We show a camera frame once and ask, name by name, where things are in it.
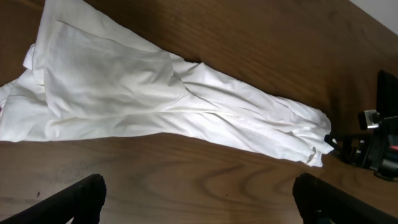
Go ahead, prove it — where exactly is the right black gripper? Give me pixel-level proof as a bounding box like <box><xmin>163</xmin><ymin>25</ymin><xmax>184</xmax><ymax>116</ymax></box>
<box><xmin>324</xmin><ymin>115</ymin><xmax>397</xmax><ymax>180</ymax></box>

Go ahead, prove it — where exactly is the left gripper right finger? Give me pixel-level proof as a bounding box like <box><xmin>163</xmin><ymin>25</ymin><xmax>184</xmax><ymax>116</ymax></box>
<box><xmin>292</xmin><ymin>173</ymin><xmax>397</xmax><ymax>224</ymax></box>

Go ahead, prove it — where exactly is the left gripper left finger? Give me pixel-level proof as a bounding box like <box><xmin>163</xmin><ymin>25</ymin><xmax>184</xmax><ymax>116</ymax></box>
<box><xmin>1</xmin><ymin>174</ymin><xmax>106</xmax><ymax>224</ymax></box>

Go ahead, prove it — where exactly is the white Mr Robot t-shirt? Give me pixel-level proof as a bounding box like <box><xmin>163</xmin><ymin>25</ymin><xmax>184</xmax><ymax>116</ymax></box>
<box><xmin>1</xmin><ymin>1</ymin><xmax>332</xmax><ymax>167</ymax></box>

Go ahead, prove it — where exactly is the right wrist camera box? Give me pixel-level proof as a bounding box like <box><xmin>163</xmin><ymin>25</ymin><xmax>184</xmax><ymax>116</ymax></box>
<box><xmin>358</xmin><ymin>110</ymin><xmax>380</xmax><ymax>130</ymax></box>

